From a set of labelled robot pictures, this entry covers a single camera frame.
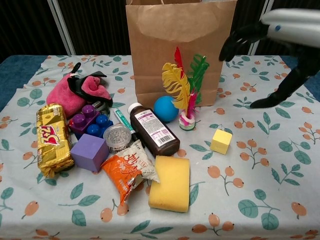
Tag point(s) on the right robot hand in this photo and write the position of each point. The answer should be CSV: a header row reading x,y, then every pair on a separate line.
x,y
295,25

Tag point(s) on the purple and blue toy brick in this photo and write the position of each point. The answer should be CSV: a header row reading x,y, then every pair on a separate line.
x,y
82,120

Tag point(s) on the brown paper bag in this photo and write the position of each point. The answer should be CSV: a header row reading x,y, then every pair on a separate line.
x,y
180,37

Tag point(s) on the colourful feather shuttlecock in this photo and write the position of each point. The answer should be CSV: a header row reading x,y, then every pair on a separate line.
x,y
177,85

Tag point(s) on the small yellow cube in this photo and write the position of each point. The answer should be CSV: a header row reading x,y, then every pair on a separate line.
x,y
221,141

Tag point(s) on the blue ball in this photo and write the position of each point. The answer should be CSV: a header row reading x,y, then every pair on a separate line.
x,y
165,108

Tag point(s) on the brown medicine bottle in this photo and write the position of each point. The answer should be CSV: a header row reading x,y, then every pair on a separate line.
x,y
155,135

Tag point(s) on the floral tablecloth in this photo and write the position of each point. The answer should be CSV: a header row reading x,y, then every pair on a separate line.
x,y
250,200

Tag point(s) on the green and white tube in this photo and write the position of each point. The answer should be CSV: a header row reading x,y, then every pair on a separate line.
x,y
122,118

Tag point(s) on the yellow sponge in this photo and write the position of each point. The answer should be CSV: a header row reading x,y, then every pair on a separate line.
x,y
170,187

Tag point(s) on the small clear jar of pins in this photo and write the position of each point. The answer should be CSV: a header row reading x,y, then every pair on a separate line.
x,y
117,137

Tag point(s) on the black stapler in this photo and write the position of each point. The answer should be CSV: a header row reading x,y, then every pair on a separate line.
x,y
100,107

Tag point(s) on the orange snack packet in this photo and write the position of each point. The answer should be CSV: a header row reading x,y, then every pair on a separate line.
x,y
125,172

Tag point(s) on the pink and black plush cloth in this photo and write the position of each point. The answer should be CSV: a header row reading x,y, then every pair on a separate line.
x,y
65,97

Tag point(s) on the purple foam cube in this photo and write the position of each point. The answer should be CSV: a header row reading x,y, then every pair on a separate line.
x,y
87,152

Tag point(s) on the small red toy piece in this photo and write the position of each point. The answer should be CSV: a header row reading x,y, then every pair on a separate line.
x,y
71,122

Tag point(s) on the gold biscuit packet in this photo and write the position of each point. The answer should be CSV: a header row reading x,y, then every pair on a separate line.
x,y
52,145

